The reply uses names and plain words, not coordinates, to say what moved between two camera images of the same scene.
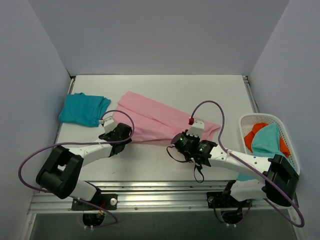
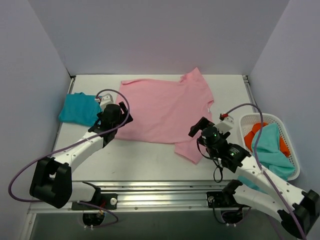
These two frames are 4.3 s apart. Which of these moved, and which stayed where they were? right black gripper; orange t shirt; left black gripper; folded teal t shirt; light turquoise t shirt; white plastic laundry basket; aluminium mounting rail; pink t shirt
Moved: left black gripper; pink t shirt; right black gripper
Stayed: white plastic laundry basket; aluminium mounting rail; orange t shirt; light turquoise t shirt; folded teal t shirt
